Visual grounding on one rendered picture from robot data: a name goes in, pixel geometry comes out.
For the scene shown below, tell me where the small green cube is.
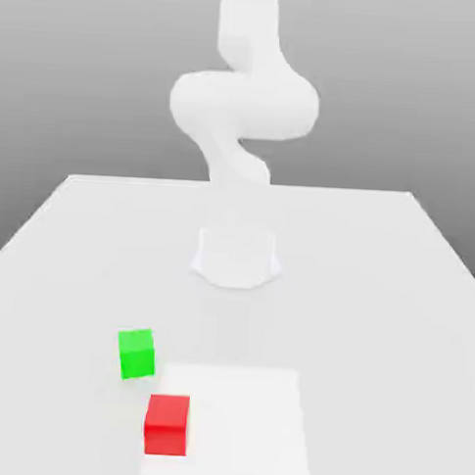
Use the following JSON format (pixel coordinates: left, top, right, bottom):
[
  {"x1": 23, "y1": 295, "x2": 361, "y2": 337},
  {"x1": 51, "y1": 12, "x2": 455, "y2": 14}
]
[{"x1": 115, "y1": 325, "x2": 159, "y2": 382}]

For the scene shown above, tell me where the small red cube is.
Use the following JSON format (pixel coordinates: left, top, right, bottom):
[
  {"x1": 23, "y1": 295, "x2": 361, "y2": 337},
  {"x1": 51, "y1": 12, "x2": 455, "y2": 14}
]
[{"x1": 142, "y1": 393, "x2": 192, "y2": 458}]

